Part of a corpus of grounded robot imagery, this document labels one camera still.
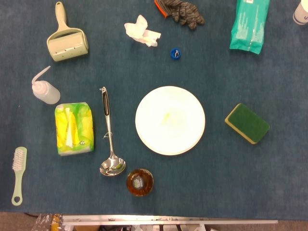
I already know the white round plate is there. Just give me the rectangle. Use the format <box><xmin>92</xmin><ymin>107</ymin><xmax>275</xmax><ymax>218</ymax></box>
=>
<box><xmin>135</xmin><ymin>86</ymin><xmax>206</xmax><ymax>156</ymax></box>

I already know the translucent squeeze wash bottle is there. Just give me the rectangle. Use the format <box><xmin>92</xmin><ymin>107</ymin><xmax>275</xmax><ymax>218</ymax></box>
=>
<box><xmin>31</xmin><ymin>65</ymin><xmax>61</xmax><ymax>105</ymax></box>

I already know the crinkled clear plastic bag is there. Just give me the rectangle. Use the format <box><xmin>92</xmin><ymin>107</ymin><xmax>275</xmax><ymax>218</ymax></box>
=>
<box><xmin>31</xmin><ymin>213</ymin><xmax>64</xmax><ymax>231</ymax></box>

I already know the teal wet wipes pack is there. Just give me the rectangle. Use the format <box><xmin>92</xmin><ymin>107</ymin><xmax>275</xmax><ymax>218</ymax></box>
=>
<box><xmin>229</xmin><ymin>0</ymin><xmax>271</xmax><ymax>55</ymax></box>

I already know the brown tea bottle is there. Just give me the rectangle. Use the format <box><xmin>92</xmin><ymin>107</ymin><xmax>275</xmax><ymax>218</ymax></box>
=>
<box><xmin>126</xmin><ymin>168</ymin><xmax>154</xmax><ymax>197</ymax></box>

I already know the teal carpet table cover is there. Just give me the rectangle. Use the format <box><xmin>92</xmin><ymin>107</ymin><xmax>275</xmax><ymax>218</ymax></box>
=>
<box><xmin>0</xmin><ymin>0</ymin><xmax>308</xmax><ymax>220</ymax></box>

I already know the steel ladle black grip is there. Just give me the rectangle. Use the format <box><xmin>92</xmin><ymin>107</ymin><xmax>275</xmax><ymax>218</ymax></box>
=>
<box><xmin>99</xmin><ymin>86</ymin><xmax>127</xmax><ymax>177</ymax></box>

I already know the yellow green tissue pack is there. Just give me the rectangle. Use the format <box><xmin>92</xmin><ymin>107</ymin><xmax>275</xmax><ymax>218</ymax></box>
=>
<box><xmin>54</xmin><ymin>102</ymin><xmax>95</xmax><ymax>157</ymax></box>

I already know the white paper cup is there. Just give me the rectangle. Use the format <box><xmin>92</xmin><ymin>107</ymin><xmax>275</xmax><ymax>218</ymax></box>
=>
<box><xmin>292</xmin><ymin>0</ymin><xmax>308</xmax><ymax>26</ymax></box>

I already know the pale green scrub brush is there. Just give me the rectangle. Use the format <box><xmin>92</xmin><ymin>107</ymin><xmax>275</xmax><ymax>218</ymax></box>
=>
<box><xmin>11</xmin><ymin>146</ymin><xmax>28</xmax><ymax>206</ymax></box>

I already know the crumpled white tissue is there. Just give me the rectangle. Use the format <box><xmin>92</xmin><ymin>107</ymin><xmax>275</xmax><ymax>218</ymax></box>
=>
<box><xmin>124</xmin><ymin>14</ymin><xmax>162</xmax><ymax>48</ymax></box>

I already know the blue bottle cap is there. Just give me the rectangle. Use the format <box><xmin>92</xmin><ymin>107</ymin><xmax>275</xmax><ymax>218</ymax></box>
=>
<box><xmin>170</xmin><ymin>48</ymin><xmax>182</xmax><ymax>60</ymax></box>

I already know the green yellow sponge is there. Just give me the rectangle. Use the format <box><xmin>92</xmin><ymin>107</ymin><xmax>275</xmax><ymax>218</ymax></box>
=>
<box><xmin>224</xmin><ymin>103</ymin><xmax>270</xmax><ymax>145</ymax></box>

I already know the grey knit work glove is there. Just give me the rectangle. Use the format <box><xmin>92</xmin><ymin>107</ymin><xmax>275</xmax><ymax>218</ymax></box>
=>
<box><xmin>154</xmin><ymin>0</ymin><xmax>205</xmax><ymax>31</ymax></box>

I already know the aluminium frame rail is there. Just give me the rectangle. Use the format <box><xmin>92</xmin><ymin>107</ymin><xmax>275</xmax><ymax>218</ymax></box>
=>
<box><xmin>62</xmin><ymin>215</ymin><xmax>279</xmax><ymax>227</ymax></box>

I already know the pale green lint roller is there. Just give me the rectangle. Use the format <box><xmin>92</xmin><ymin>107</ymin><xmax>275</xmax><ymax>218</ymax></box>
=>
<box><xmin>46</xmin><ymin>1</ymin><xmax>89</xmax><ymax>62</ymax></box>

